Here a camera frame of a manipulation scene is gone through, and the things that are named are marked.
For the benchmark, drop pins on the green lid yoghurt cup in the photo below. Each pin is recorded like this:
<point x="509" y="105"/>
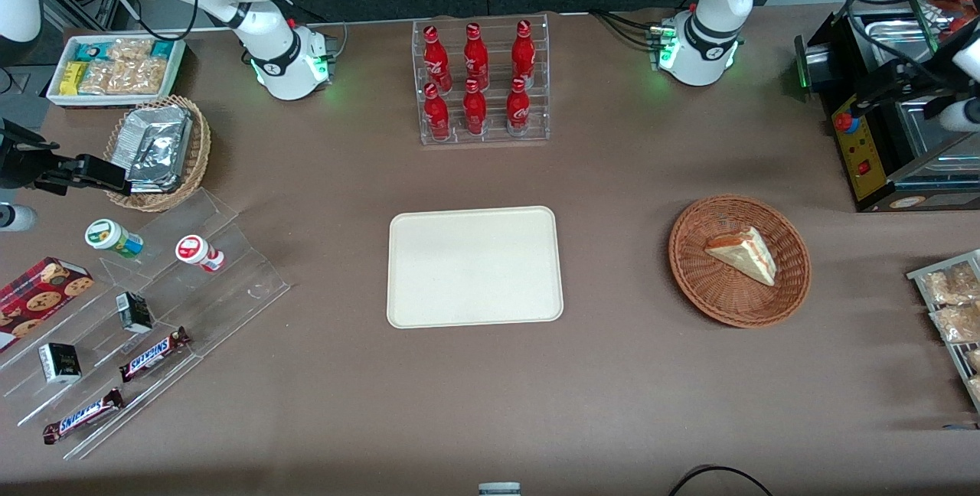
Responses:
<point x="111" y="237"/>

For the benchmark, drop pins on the red cola bottle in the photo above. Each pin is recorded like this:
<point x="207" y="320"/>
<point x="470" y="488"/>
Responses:
<point x="524" y="56"/>
<point x="518" y="109"/>
<point x="475" y="60"/>
<point x="437" y="117"/>
<point x="475" y="112"/>
<point x="436" y="63"/>

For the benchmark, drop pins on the black food warmer cabinet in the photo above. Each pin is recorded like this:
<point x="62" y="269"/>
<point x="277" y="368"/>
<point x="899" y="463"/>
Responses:
<point x="880" y="167"/>

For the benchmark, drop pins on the triangular sandwich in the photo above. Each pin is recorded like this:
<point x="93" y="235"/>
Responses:
<point x="746" y="255"/>

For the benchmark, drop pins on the red tartan cookie box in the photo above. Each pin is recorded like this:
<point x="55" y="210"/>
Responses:
<point x="38" y="297"/>

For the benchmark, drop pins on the Snickers chocolate bar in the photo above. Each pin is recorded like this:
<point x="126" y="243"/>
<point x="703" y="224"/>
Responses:
<point x="83" y="416"/>
<point x="153" y="354"/>

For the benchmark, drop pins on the clear bag of crackers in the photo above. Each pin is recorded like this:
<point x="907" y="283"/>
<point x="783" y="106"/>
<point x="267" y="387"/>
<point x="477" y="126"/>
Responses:
<point x="130" y="50"/>
<point x="96" y="77"/>
<point x="138" y="76"/>

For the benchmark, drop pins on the white rectangular snack bin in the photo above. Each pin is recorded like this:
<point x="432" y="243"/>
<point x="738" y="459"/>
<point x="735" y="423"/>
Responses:
<point x="57" y="98"/>

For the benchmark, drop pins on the clear acrylic bottle rack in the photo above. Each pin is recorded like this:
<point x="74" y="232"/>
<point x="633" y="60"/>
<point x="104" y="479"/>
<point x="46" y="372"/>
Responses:
<point x="494" y="128"/>

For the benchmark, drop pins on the clear bag of pastry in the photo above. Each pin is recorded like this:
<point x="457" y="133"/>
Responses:
<point x="957" y="324"/>
<point x="949" y="285"/>

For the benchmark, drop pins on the red lid yoghurt cup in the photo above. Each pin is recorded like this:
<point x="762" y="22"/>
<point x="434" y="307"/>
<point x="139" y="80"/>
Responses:
<point x="195" y="251"/>

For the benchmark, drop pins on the round brown wicker basket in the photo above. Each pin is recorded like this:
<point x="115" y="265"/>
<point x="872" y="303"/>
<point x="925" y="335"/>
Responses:
<point x="720" y="289"/>

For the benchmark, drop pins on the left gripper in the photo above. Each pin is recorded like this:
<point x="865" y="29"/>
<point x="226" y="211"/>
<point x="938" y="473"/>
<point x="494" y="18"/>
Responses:
<point x="897" y="88"/>

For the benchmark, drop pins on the beige plastic serving tray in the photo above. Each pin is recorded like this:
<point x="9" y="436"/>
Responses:
<point x="475" y="266"/>

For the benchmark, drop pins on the silver foil packet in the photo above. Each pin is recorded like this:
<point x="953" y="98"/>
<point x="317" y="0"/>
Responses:
<point x="157" y="171"/>
<point x="157" y="125"/>

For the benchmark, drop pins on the light wicker basket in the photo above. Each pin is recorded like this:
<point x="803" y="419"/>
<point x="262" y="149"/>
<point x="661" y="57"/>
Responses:
<point x="195" y="159"/>

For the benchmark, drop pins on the yellow snack packet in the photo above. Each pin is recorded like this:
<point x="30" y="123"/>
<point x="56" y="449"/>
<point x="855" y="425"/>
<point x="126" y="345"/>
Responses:
<point x="73" y="79"/>

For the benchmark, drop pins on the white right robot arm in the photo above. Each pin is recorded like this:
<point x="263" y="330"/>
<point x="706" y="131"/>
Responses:
<point x="269" y="60"/>

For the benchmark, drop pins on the clear acrylic stepped stand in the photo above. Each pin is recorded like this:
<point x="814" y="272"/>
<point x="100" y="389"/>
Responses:
<point x="230" y="289"/>

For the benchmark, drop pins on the small black carton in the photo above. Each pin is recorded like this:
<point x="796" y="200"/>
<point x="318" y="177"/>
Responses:
<point x="135" y="314"/>
<point x="60" y="363"/>

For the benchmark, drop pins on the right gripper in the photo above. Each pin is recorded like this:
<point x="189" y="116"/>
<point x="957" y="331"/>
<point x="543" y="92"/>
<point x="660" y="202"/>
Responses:
<point x="17" y="167"/>

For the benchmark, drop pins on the small teal snack packet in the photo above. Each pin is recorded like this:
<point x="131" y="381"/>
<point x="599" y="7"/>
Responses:
<point x="161" y="49"/>

